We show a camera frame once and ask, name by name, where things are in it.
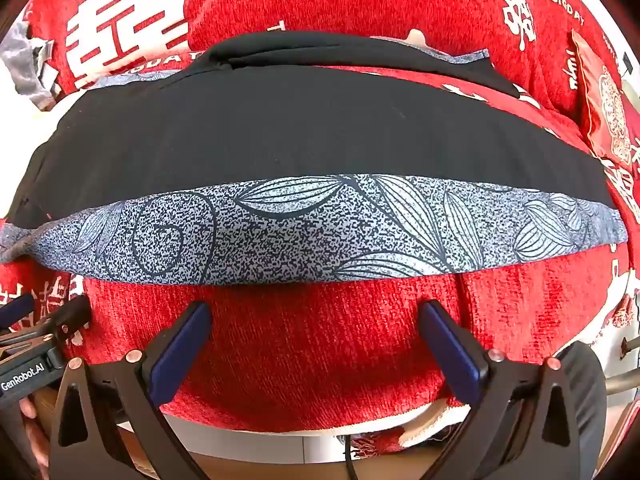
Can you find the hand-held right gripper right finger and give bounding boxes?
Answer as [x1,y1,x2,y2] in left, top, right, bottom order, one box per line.
[419,300,573,480]

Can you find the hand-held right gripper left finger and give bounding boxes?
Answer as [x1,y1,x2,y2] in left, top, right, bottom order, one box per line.
[48,301,213,480]

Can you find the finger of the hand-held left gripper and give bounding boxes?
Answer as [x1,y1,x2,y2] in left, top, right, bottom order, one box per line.
[30,296,93,347]
[0,294,37,330]

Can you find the black pants with grey print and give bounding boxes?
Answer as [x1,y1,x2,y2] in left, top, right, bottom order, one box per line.
[0,30,630,286]

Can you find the person's left hand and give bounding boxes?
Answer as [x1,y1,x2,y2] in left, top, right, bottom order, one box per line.
[19,399,51,468]

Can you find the red printed sofa cover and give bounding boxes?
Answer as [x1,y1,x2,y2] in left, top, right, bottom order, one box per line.
[0,0,640,456]

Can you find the grey clothing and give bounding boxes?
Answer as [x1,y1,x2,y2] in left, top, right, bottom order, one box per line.
[0,19,63,111]

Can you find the red embroidered cushion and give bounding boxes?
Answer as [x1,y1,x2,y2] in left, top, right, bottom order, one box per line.
[570,27,640,171]

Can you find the black cable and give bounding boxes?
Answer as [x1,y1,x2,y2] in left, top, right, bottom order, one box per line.
[341,434,362,480]

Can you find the metal frame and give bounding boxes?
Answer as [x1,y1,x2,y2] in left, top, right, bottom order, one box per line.
[605,336,640,401]

